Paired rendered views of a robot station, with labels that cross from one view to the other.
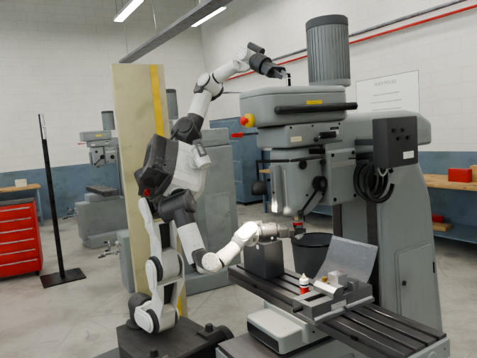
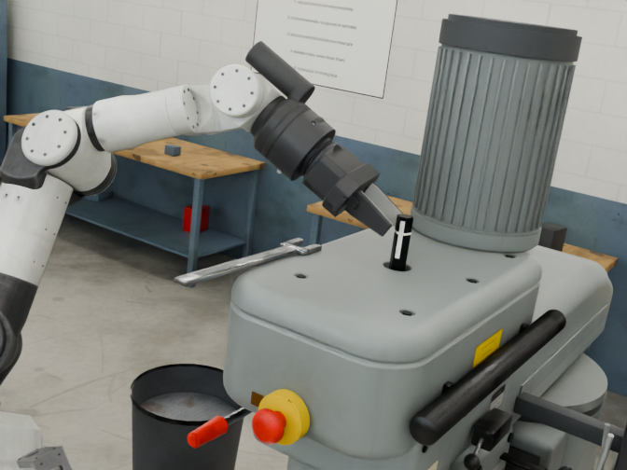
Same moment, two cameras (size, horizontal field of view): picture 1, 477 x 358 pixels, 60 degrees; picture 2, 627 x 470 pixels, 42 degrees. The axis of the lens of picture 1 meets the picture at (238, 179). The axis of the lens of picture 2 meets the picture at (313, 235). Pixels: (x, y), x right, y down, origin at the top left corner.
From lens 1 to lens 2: 1.21 m
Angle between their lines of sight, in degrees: 29
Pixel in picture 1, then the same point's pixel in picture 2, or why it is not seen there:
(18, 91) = not seen: outside the picture
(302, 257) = (161, 443)
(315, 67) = (465, 183)
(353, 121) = not seen: hidden behind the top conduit
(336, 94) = (527, 297)
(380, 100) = (311, 17)
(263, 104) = (370, 396)
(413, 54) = not seen: outside the picture
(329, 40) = (533, 112)
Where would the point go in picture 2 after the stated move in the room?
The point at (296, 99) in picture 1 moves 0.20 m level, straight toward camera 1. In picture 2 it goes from (458, 356) to (551, 449)
